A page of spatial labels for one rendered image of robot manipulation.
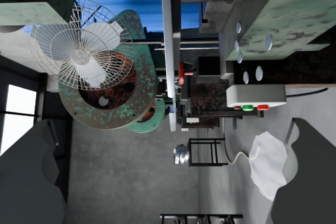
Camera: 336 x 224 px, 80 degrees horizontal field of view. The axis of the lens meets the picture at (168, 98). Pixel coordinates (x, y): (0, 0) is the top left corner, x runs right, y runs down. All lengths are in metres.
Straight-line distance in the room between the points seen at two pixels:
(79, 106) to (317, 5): 1.67
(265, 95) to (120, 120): 1.30
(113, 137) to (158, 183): 2.11
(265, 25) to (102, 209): 7.49
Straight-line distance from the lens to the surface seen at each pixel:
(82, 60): 1.25
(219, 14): 0.52
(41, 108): 6.13
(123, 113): 1.68
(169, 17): 0.19
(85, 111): 1.78
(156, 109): 3.38
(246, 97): 0.54
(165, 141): 6.92
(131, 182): 7.23
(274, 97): 0.57
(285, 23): 0.41
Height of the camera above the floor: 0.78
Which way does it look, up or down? 2 degrees up
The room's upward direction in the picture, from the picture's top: 91 degrees counter-clockwise
